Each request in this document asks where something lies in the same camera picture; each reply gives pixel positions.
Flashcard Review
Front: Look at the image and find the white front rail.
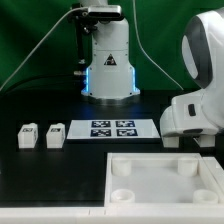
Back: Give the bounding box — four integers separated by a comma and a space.
0, 207, 224, 224

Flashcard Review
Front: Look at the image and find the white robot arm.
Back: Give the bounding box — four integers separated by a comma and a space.
80, 0, 224, 137

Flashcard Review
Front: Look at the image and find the grey camera on stand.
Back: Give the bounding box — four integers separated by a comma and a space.
88, 5, 122, 17

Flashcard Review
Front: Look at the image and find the black camera stand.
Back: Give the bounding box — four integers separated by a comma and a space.
69, 3, 90, 75

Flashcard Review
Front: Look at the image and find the white cable right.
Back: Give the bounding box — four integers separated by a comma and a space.
131, 0, 185, 91

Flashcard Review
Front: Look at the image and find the white right obstacle wall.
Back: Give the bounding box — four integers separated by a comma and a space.
203, 157, 224, 204

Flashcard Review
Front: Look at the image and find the grey camera cable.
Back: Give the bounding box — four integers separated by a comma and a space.
0, 7, 88, 93

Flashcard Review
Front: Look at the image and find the marker sheet with tags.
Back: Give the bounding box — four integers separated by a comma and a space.
67, 119, 160, 140

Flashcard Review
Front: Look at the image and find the white square tabletop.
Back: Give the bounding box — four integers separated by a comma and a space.
104, 153, 224, 207

